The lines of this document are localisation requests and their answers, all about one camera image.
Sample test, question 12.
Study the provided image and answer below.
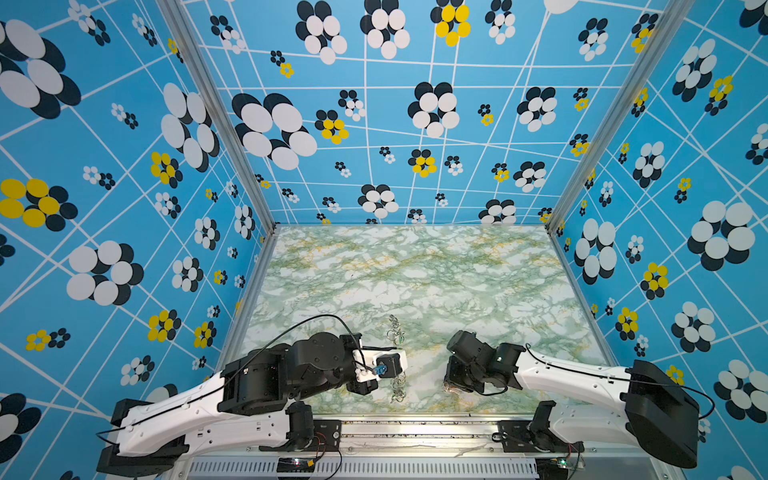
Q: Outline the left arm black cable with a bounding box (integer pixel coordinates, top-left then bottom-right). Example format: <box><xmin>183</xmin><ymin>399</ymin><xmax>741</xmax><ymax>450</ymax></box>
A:
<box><xmin>95</xmin><ymin>314</ymin><xmax>379</xmax><ymax>448</ymax></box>

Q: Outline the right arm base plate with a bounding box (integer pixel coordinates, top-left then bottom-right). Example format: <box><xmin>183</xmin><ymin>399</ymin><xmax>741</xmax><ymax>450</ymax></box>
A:
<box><xmin>491</xmin><ymin>420</ymin><xmax>584</xmax><ymax>454</ymax></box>

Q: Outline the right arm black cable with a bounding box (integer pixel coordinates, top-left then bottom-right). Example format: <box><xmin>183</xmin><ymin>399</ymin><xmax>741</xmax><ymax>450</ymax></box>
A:
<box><xmin>479</xmin><ymin>343</ymin><xmax>716</xmax><ymax>421</ymax></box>

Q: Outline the aluminium corner post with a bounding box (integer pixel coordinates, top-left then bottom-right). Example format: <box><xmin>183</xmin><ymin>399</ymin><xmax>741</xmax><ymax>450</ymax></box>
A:
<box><xmin>158</xmin><ymin>0</ymin><xmax>276</xmax><ymax>239</ymax></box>
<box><xmin>546</xmin><ymin>0</ymin><xmax>695</xmax><ymax>238</ymax></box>

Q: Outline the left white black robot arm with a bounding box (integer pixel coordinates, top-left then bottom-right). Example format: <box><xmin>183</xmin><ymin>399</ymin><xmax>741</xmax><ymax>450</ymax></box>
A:
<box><xmin>96</xmin><ymin>332</ymin><xmax>407</xmax><ymax>478</ymax></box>

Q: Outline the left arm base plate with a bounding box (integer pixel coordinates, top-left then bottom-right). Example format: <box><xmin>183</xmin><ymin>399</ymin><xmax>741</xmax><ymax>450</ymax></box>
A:
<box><xmin>258</xmin><ymin>419</ymin><xmax>342</xmax><ymax>453</ymax></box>

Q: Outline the left aluminium corner post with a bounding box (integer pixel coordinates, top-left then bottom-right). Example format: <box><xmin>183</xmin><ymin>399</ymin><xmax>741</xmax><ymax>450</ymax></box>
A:
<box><xmin>158</xmin><ymin>0</ymin><xmax>276</xmax><ymax>239</ymax></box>

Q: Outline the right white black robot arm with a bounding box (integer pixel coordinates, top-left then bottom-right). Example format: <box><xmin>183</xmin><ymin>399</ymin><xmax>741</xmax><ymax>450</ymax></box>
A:
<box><xmin>444</xmin><ymin>331</ymin><xmax>700</xmax><ymax>469</ymax></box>

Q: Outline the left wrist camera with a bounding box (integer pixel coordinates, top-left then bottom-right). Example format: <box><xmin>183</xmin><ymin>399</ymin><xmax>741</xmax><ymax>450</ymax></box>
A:
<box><xmin>353</xmin><ymin>348</ymin><xmax>408</xmax><ymax>383</ymax></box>

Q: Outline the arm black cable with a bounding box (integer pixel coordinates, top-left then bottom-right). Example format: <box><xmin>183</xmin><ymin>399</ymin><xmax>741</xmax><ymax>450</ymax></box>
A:
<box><xmin>479</xmin><ymin>343</ymin><xmax>716</xmax><ymax>421</ymax></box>
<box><xmin>95</xmin><ymin>314</ymin><xmax>379</xmax><ymax>448</ymax></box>

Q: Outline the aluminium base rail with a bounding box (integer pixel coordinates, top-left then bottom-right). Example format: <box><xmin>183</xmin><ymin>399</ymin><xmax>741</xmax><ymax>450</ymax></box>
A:
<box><xmin>166</xmin><ymin>415</ymin><xmax>685</xmax><ymax>479</ymax></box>

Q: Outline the right aluminium corner post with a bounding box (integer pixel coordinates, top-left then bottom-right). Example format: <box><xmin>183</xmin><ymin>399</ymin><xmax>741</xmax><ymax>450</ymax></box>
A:
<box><xmin>546</xmin><ymin>0</ymin><xmax>695</xmax><ymax>238</ymax></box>

